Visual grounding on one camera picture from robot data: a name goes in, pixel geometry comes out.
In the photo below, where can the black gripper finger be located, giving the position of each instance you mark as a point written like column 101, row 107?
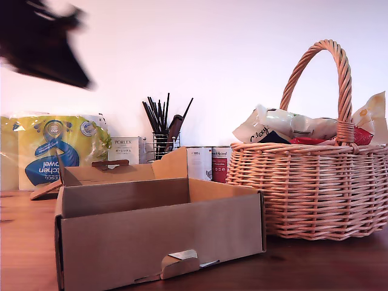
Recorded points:
column 60, row 63

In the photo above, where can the brown cardboard box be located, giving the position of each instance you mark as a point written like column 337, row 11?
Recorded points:
column 151, row 230

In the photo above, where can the blue mini eggs bag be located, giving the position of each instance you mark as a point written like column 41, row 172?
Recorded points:
column 274, row 138

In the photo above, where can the white Galaxy chocolate egg bag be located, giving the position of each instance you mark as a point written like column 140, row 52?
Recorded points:
column 288, row 124

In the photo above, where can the red white Maltesers bunnies bag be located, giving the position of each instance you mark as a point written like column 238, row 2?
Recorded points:
column 363, row 130

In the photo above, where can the white Porlex box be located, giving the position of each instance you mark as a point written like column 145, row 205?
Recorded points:
column 125, row 148

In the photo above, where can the yellow kitchen towel pack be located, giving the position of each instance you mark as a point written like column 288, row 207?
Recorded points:
column 45, row 151

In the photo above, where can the black chopstick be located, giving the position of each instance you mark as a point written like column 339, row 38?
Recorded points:
column 167, row 112
column 155, row 115
column 150, row 117
column 187, row 109

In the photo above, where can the red and white tin can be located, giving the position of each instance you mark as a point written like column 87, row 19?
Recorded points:
column 219, row 166

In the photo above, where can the white printed paper sheet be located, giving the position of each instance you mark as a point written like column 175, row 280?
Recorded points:
column 185, row 256

